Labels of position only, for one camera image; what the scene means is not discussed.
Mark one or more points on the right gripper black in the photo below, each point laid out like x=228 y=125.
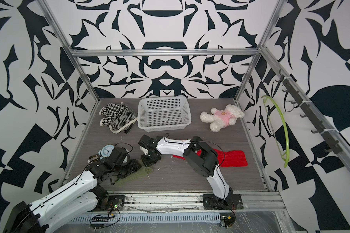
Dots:
x=146 y=161

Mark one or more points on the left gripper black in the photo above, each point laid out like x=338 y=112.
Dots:
x=134 y=165

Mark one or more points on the green knitted scarf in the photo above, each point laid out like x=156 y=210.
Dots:
x=142 y=172

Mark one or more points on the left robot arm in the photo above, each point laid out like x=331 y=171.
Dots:
x=82 y=194

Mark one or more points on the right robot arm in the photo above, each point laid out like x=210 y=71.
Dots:
x=202 y=158

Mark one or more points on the white plastic basket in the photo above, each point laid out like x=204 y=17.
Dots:
x=164 y=114

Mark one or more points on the black white houndstooth scarf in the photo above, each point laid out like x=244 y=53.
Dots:
x=118 y=117

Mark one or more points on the red knitted scarf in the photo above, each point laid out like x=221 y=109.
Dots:
x=227 y=159

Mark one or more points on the light blue alarm clock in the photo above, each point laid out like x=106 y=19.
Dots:
x=106 y=151

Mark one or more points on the black connector hub left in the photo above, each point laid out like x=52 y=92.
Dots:
x=99 y=219

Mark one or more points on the black connector hub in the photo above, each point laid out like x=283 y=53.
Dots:
x=227 y=221
x=99 y=219

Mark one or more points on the white teddy bear pink shirt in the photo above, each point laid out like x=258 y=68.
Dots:
x=220 y=119

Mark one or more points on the black connector hub right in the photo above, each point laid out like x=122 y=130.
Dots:
x=227 y=221

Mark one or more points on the green clothes hanger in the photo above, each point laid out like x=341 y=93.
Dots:
x=281 y=135

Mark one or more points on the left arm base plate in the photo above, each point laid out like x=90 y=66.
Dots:
x=112 y=202

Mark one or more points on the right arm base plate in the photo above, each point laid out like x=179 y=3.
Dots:
x=233 y=202

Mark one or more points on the white slotted cable duct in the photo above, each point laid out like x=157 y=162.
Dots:
x=206 y=217

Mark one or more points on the grey wall hook rail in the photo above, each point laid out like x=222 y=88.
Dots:
x=309 y=112

